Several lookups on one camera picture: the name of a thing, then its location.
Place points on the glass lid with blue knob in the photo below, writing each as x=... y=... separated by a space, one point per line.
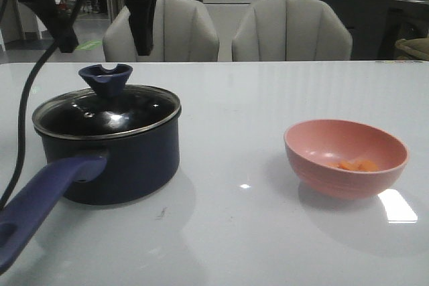
x=109 y=108

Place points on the pink bowl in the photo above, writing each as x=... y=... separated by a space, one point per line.
x=311 y=145

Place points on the orange ham pieces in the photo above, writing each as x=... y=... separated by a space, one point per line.
x=365 y=165

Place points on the left grey upholstered chair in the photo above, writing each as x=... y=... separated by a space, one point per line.
x=183 y=32

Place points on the grey upholstered chair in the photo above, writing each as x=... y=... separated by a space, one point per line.
x=183 y=32
x=290 y=30

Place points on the dark blue saucepan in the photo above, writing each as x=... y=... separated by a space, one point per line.
x=95 y=172

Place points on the right grey upholstered chair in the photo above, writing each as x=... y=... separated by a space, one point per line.
x=290 y=30

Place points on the dark grey counter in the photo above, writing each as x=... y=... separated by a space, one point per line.
x=376 y=25

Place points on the olive cushion seat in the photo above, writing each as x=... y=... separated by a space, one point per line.
x=415 y=49

